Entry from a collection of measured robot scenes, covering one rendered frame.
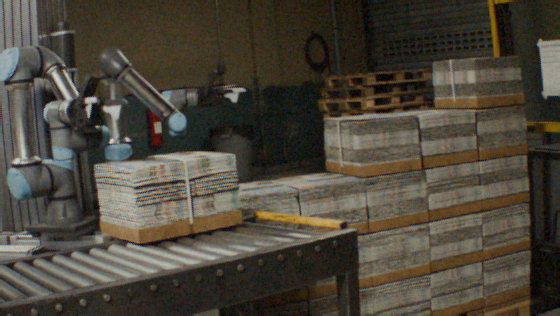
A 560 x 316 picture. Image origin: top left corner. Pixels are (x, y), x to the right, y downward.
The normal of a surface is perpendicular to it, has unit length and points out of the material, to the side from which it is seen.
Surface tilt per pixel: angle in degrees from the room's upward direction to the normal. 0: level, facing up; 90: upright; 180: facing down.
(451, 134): 90
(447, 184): 90
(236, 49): 90
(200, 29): 90
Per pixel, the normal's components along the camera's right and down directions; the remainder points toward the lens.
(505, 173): 0.35, 0.04
